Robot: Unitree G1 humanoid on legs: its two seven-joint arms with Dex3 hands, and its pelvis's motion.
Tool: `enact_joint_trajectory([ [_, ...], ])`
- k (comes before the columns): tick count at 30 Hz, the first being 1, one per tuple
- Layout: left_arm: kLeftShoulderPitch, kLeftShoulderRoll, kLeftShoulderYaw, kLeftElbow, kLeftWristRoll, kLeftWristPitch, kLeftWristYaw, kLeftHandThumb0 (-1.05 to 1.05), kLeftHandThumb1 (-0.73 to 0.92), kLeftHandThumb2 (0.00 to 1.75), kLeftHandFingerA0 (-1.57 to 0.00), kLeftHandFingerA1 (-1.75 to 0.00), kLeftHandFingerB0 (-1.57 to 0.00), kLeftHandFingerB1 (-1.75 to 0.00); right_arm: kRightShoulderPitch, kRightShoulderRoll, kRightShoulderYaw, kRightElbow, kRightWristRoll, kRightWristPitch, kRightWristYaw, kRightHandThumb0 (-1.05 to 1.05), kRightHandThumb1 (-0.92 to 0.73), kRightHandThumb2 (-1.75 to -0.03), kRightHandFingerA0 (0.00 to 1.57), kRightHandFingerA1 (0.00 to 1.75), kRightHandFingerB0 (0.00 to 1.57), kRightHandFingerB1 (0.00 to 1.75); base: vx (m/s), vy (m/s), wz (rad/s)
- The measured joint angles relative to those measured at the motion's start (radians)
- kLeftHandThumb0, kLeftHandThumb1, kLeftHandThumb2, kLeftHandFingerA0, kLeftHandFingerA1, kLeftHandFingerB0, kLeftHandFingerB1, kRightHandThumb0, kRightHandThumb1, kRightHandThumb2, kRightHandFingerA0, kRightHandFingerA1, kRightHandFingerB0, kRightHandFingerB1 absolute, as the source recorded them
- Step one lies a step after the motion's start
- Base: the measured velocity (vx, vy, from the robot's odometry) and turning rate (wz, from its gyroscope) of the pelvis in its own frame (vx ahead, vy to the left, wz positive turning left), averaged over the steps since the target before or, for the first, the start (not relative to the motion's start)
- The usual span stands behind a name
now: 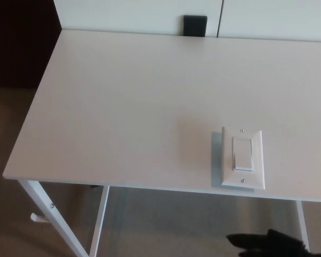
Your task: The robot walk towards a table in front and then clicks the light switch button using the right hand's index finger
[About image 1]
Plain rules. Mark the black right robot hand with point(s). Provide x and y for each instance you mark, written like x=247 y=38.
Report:
x=273 y=246

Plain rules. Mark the white rocker switch button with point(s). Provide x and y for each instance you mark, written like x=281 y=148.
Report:
x=243 y=154

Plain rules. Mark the white hook peg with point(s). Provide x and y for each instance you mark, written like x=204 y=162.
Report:
x=37 y=218

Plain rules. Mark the white low cabinet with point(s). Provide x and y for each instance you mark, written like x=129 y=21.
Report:
x=139 y=13

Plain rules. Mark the white table leg frame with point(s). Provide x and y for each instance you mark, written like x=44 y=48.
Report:
x=50 y=214
x=302 y=222

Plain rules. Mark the white light switch plate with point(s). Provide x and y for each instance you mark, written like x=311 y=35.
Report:
x=258 y=160

